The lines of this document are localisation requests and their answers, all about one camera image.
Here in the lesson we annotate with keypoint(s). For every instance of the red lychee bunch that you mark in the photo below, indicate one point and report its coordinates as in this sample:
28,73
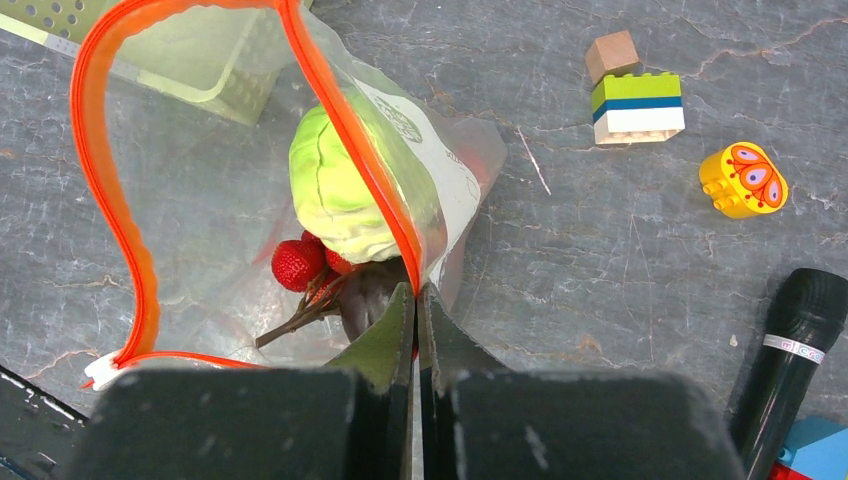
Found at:
306,266

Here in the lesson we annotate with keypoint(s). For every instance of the green cabbage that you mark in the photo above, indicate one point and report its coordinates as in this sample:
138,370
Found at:
331,199

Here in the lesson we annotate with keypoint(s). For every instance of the wooden cube near bag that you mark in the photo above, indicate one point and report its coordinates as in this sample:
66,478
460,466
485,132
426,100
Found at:
612,54

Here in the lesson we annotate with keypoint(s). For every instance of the multicolour block stack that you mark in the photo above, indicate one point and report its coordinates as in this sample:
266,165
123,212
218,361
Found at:
815,448

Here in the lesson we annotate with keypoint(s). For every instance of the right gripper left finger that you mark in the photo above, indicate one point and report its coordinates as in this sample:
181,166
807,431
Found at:
349,419

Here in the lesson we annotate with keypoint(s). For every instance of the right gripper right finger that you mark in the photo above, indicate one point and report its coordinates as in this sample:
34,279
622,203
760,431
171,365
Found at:
482,420

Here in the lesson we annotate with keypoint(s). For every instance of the green plastic basket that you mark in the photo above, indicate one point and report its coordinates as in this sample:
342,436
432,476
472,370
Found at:
222,61

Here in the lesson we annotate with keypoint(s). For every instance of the yellow orange butterfly toy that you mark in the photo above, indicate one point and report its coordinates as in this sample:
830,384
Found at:
743,182

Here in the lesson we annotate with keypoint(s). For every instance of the green blue white brick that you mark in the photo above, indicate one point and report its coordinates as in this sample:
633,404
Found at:
641,108

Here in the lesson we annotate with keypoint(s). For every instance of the dark brown mangosteen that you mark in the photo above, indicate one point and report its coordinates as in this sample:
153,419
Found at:
365,295

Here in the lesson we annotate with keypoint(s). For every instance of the clear zip top bag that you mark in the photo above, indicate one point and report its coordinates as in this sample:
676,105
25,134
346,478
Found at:
198,202

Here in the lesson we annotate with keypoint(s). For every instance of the black microphone right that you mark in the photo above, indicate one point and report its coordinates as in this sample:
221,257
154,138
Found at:
804,321

